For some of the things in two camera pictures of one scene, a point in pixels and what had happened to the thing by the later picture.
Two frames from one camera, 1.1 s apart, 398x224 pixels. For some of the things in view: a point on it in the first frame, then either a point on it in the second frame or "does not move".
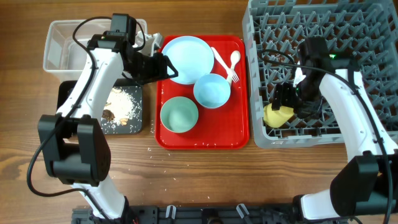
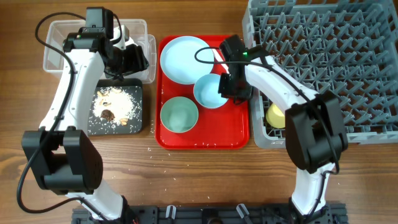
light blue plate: [191, 56] does not move
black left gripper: [160, 70] → [138, 61]
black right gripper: [282, 97] → [224, 89]
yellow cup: [277, 118] does not move
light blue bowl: [212, 91] does not move
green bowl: [179, 114] does not move
